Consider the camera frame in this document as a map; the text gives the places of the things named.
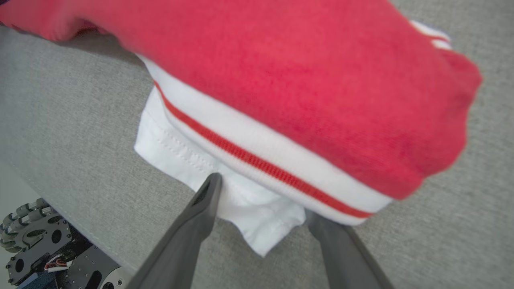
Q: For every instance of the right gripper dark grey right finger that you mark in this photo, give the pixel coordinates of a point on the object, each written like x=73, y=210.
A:
x=349, y=265

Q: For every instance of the grey fabric upholstered bench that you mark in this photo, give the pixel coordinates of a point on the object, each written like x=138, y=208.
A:
x=80, y=120

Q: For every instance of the red jersey with white trim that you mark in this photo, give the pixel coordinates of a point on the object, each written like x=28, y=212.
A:
x=301, y=80

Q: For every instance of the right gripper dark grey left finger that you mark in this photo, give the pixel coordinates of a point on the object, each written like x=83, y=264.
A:
x=176, y=257

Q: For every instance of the grey mecanum wheel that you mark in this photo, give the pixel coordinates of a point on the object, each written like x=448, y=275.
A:
x=32, y=228

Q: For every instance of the black robot base chassis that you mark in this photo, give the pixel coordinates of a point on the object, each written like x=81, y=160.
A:
x=80, y=269

